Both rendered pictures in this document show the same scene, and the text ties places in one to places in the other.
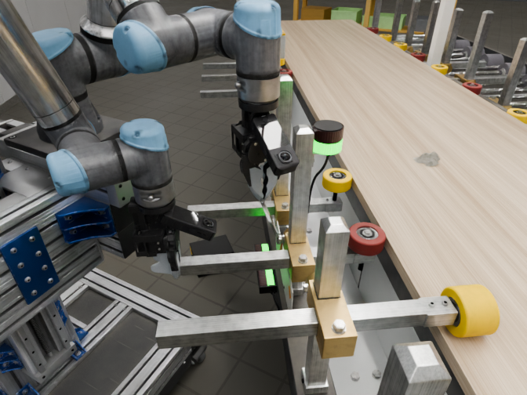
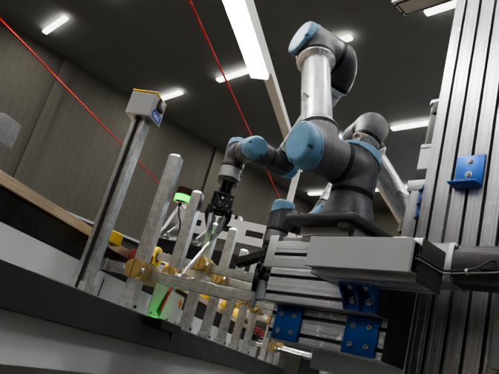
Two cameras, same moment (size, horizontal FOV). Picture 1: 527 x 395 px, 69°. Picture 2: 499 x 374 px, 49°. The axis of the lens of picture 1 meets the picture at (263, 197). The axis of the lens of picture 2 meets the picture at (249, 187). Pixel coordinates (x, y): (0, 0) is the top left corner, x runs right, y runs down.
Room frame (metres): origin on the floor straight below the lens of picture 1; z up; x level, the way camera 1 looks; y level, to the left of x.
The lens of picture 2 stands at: (2.27, 0.78, 0.64)
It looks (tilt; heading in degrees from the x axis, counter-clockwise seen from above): 18 degrees up; 203
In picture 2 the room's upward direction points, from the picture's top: 16 degrees clockwise
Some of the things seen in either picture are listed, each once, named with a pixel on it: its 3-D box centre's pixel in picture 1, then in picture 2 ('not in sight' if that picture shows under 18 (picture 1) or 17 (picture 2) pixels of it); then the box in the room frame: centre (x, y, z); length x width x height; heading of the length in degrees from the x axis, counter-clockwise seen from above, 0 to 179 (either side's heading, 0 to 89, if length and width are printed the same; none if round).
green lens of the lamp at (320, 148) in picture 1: (326, 143); (183, 199); (0.69, -0.12, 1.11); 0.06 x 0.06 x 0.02
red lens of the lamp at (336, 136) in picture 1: (327, 131); (185, 192); (0.69, -0.12, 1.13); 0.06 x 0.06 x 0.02
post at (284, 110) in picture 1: (281, 162); (152, 230); (0.93, -0.05, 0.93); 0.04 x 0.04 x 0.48; 6
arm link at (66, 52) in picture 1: (55, 63); (355, 169); (0.91, 0.48, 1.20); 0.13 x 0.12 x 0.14; 139
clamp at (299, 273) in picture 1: (299, 252); (174, 277); (0.66, -0.08, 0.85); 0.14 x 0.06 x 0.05; 6
